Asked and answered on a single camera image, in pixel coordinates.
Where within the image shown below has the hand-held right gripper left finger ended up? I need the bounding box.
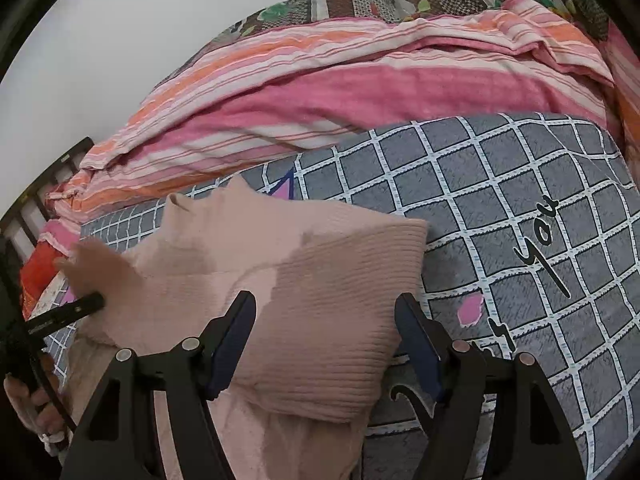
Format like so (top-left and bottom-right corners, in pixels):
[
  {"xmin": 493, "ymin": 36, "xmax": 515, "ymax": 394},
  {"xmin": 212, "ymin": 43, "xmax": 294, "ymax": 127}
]
[{"xmin": 59, "ymin": 290, "xmax": 257, "ymax": 480}]

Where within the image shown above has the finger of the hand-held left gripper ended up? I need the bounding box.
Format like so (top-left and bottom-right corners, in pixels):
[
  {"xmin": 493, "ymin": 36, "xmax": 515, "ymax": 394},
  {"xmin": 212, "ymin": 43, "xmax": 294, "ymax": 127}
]
[{"xmin": 54, "ymin": 294, "xmax": 106, "ymax": 322}]

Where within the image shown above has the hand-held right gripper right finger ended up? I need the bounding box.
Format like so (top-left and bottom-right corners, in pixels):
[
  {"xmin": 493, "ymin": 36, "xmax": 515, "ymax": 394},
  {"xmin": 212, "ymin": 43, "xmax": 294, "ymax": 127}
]
[{"xmin": 394, "ymin": 293, "xmax": 587, "ymax": 480}]

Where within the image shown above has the pink ribbed knit sweater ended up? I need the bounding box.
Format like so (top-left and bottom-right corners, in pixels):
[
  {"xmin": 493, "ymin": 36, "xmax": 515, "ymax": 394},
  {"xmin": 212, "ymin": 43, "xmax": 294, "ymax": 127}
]
[{"xmin": 52, "ymin": 175, "xmax": 430, "ymax": 480}]

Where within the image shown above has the person's left hand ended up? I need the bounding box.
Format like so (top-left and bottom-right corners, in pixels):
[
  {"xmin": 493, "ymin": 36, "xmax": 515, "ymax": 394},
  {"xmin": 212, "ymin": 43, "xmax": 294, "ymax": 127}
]
[{"xmin": 4, "ymin": 355, "xmax": 70, "ymax": 457}]

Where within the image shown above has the red patterned cloth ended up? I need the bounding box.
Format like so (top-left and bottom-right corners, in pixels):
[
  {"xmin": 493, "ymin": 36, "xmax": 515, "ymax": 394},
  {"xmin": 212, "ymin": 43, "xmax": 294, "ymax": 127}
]
[{"xmin": 20, "ymin": 240, "xmax": 68, "ymax": 318}]

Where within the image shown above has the dark wooden headboard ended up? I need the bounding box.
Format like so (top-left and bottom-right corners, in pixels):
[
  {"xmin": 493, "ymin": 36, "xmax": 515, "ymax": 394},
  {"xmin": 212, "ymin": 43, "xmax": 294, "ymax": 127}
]
[{"xmin": 0, "ymin": 136, "xmax": 96, "ymax": 321}]

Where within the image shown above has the grey checked bed sheet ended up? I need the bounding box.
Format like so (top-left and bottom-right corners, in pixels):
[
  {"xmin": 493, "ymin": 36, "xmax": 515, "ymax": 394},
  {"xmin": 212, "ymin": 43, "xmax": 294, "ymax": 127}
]
[{"xmin": 42, "ymin": 114, "xmax": 628, "ymax": 480}]

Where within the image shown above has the pink orange striped quilt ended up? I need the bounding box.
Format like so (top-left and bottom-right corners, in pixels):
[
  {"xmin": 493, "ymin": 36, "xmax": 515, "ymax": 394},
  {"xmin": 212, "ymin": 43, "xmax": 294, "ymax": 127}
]
[{"xmin": 40, "ymin": 0, "xmax": 640, "ymax": 256}]

